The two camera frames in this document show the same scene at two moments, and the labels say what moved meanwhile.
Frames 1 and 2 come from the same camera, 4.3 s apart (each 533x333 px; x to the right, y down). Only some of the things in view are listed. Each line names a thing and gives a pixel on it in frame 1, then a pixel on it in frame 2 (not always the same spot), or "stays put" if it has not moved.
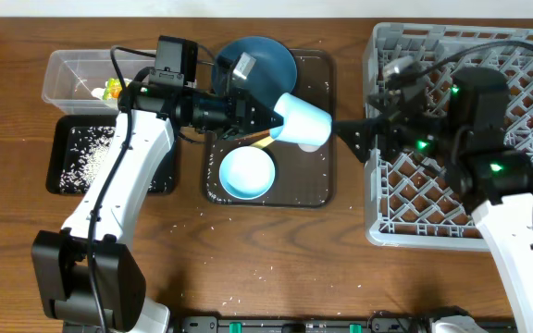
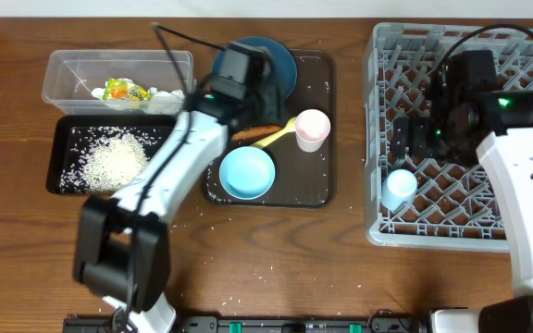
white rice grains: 88,148 stays put
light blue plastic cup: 303,122 → 398,188
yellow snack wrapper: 112,89 stays put
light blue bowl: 247,172 stays put
